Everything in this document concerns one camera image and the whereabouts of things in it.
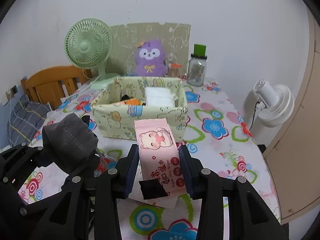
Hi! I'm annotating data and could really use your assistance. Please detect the cartoon patterned cardboard panel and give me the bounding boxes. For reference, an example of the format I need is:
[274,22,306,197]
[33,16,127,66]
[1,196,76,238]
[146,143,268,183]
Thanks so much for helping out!
[105,22,191,75]

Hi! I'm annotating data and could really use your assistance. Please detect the dark grey sock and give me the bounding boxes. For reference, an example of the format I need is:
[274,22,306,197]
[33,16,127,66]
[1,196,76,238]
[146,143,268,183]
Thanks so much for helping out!
[42,113,98,174]

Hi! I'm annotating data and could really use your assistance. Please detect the grey plaid blanket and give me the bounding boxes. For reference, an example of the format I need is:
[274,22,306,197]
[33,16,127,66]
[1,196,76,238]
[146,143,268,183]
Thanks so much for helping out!
[7,94,51,146]

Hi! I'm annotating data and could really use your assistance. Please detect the wooden chair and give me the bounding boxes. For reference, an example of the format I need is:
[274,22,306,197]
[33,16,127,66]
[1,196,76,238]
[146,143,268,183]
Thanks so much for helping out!
[21,65,92,109]

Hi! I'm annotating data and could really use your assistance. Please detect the cream cartoon fabric storage box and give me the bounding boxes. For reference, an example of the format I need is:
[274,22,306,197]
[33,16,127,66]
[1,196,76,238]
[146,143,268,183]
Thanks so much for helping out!
[91,76,188,142]

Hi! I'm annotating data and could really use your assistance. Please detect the white standing fan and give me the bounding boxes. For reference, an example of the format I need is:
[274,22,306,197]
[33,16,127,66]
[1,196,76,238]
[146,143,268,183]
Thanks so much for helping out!
[242,77,295,145]

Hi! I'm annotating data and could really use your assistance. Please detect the purple plush toy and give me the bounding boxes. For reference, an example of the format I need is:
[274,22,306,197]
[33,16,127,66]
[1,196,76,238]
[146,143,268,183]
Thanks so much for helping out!
[135,40,168,77]

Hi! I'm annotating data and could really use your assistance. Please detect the green desk fan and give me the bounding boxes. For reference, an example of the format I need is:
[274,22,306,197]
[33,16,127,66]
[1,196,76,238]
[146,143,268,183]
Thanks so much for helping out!
[64,18,118,90]

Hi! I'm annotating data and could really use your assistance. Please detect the clear cup with cotton swabs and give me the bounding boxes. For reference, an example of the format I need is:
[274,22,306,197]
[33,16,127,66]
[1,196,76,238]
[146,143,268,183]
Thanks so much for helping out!
[164,53,183,77]

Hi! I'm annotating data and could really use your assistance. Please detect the white paper card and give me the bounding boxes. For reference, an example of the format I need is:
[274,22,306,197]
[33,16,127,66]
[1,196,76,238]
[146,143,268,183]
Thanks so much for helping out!
[129,192,178,209]

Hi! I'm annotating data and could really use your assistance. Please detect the pink wet wipes pack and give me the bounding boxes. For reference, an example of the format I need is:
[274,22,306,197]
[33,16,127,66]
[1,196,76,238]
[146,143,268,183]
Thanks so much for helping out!
[135,118,186,204]

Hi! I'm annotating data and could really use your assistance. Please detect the floral tablecloth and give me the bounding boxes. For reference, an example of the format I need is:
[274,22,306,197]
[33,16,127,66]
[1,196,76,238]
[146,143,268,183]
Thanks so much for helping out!
[29,80,280,239]

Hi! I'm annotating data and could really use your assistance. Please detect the glass jar with green lid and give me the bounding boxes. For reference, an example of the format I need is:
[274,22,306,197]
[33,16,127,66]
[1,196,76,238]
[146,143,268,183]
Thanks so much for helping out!
[185,44,207,87]

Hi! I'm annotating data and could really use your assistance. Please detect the white tissue pack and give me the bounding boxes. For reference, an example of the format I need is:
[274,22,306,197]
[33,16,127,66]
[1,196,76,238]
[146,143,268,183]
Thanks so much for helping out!
[145,87,177,107]

